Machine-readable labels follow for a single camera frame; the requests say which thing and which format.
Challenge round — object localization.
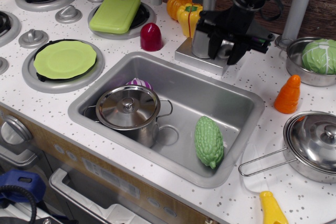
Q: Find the steel pot with cabbage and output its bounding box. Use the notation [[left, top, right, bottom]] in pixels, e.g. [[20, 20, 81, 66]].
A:
[[275, 35, 335, 87]]

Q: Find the steel saucepan lid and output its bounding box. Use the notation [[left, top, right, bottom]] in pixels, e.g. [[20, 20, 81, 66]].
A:
[[285, 111, 335, 173]]

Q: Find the grey stove knob front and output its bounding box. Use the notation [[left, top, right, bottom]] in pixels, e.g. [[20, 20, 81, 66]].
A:
[[18, 29, 49, 48]]

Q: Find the green plastic plate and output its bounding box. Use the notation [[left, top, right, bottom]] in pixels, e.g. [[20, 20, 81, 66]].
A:
[[33, 40, 97, 80]]

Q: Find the silver toy faucet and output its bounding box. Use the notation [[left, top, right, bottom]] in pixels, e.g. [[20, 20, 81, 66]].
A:
[[175, 0, 229, 77]]

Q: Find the orange toy pumpkin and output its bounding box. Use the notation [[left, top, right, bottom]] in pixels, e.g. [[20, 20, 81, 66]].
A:
[[166, 0, 192, 20]]

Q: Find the grey stove knob middle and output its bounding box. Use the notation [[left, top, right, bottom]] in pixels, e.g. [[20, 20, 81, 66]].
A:
[[55, 5, 82, 24]]

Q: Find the grey oven dial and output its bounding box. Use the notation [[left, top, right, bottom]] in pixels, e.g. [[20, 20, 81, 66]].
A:
[[1, 115, 33, 154]]

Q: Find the grey sink basin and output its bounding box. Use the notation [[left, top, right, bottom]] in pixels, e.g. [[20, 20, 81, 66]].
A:
[[68, 52, 265, 188]]

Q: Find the steel pot in sink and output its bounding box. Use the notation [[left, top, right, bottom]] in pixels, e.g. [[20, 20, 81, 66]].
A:
[[84, 99, 172, 147]]

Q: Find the grey stove knob edge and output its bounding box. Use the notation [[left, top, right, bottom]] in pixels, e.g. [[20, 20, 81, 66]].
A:
[[0, 57, 9, 75]]

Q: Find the steel pot lid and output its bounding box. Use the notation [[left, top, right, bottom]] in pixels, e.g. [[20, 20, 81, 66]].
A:
[[96, 85, 161, 131]]

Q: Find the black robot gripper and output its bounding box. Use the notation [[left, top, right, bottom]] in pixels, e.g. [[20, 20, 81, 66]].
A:
[[196, 0, 272, 65]]

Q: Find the blue clamp device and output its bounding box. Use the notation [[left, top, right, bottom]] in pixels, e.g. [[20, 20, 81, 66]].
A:
[[1, 169, 46, 202]]

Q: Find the grey burner under board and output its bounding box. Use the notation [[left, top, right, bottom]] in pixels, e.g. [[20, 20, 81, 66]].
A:
[[89, 3, 156, 40]]

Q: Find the grey burner under plate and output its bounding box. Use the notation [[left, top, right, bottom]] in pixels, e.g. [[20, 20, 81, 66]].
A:
[[22, 41, 104, 94]]

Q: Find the black cable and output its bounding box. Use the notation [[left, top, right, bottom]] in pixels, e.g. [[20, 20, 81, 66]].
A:
[[0, 185, 41, 224]]

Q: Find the grey post right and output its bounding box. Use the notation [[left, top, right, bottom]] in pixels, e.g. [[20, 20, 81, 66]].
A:
[[281, 0, 309, 45]]

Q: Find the silver faucet lever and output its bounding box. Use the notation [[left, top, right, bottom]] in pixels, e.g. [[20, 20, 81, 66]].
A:
[[217, 40, 234, 59]]

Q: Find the dark red toy vegetable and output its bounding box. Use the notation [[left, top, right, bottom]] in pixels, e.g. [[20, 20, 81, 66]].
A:
[[140, 23, 163, 51]]

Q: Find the green toy bitter gourd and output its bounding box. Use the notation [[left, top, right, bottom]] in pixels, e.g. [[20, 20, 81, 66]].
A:
[[194, 116, 224, 169]]

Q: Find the steel saucepan with handle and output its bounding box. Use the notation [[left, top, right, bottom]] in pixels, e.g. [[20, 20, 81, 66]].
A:
[[238, 111, 335, 184]]

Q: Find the black coil burner left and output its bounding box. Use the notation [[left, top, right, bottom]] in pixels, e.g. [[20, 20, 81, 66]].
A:
[[1, 11, 21, 47]]

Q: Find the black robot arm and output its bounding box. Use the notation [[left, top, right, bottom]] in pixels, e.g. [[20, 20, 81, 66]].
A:
[[192, 0, 284, 65]]

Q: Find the purple toy eggplant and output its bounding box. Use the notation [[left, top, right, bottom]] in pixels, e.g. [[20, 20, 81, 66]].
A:
[[252, 37, 270, 47]]

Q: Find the yellow toy handle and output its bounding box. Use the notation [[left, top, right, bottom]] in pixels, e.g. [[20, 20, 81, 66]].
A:
[[259, 191, 289, 224]]

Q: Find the yellow toy bell pepper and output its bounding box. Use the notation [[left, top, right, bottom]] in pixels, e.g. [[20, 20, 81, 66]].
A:
[[176, 3, 203, 38]]

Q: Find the green toy cabbage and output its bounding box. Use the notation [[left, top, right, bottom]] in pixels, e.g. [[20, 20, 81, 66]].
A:
[[302, 39, 335, 75]]

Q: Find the purple white toy onion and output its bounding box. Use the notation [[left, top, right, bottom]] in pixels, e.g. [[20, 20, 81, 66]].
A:
[[126, 78, 153, 90]]

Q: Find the orange toy carrot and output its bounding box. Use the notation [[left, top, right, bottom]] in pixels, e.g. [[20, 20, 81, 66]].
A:
[[274, 74, 301, 114]]

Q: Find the white oven door handle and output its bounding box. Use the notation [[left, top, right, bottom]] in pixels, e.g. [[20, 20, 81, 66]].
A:
[[49, 168, 147, 223]]

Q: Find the green plastic cutting board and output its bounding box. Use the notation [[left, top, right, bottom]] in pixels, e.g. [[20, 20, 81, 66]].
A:
[[89, 0, 141, 34]]

